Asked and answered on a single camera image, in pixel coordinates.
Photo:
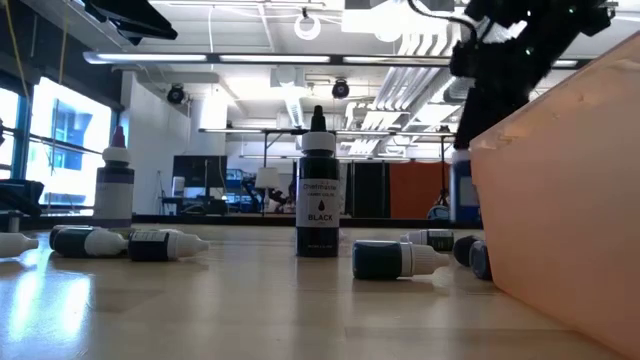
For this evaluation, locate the small teal food coloring bottle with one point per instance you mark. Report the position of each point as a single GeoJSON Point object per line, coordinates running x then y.
{"type": "Point", "coordinates": [380, 260]}

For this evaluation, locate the white lamp shade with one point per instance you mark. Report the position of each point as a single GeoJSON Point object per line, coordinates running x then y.
{"type": "Point", "coordinates": [267, 178]}

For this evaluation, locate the black ceiling spotlight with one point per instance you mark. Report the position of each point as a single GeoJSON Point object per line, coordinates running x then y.
{"type": "Point", "coordinates": [340, 89]}
{"type": "Point", "coordinates": [176, 94]}

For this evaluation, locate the orange partition panel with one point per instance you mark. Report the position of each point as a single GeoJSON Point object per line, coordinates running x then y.
{"type": "Point", "coordinates": [415, 190]}

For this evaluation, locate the bright window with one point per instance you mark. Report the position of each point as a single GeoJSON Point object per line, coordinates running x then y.
{"type": "Point", "coordinates": [70, 150]}

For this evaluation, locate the black partition panel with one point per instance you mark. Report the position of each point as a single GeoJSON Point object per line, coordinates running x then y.
{"type": "Point", "coordinates": [370, 190]}

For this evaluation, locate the large purple food coloring bottle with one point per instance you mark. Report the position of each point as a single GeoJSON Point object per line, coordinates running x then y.
{"type": "Point", "coordinates": [114, 195]}

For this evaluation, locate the large black food coloring bottle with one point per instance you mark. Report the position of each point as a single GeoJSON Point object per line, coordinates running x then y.
{"type": "Point", "coordinates": [318, 200]}

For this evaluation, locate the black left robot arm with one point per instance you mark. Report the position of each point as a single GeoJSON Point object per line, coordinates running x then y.
{"type": "Point", "coordinates": [20, 197]}

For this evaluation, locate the small green food coloring bottle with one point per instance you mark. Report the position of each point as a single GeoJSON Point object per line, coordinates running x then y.
{"type": "Point", "coordinates": [440, 240]}

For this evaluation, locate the small dark food coloring bottle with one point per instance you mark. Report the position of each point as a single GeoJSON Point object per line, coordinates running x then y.
{"type": "Point", "coordinates": [51, 238]}
{"type": "Point", "coordinates": [75, 243]}
{"type": "Point", "coordinates": [15, 245]}
{"type": "Point", "coordinates": [150, 246]}

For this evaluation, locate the black computer monitor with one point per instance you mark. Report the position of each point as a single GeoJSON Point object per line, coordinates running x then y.
{"type": "Point", "coordinates": [200, 170]}

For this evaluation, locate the orange translucent plastic bin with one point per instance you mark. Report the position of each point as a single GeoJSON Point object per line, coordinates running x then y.
{"type": "Point", "coordinates": [565, 200]}

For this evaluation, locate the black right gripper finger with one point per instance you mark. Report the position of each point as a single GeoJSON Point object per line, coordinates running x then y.
{"type": "Point", "coordinates": [485, 115]}

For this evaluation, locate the small purple food coloring bottle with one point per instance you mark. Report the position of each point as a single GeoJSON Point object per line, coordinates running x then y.
{"type": "Point", "coordinates": [479, 260]}

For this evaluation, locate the long ceiling light bar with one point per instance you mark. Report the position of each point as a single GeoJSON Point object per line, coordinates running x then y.
{"type": "Point", "coordinates": [150, 57]}

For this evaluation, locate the large blue food coloring bottle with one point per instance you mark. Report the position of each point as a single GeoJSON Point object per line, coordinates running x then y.
{"type": "Point", "coordinates": [462, 195]}

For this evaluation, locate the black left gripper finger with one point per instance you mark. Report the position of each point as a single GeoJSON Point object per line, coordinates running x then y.
{"type": "Point", "coordinates": [145, 20]}

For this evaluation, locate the black aluminium table frame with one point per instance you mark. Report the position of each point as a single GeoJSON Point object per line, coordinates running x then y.
{"type": "Point", "coordinates": [225, 219]}

